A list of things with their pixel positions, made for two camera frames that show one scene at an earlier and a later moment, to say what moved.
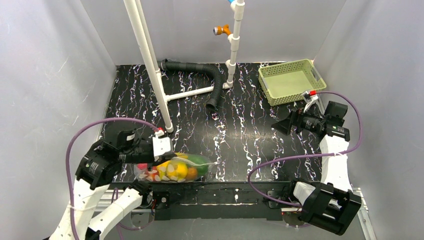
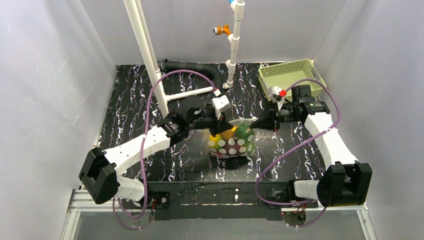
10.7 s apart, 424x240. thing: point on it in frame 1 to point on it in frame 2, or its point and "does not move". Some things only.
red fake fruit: (152, 173) to (232, 147)
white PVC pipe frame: (146, 41) does not move
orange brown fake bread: (192, 173) to (228, 134)
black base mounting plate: (250, 200) does not move
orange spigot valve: (219, 30) does not move
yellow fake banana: (162, 169) to (216, 143)
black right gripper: (294, 119) to (273, 117)
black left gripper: (145, 151) to (216, 121)
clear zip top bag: (174, 169) to (238, 141)
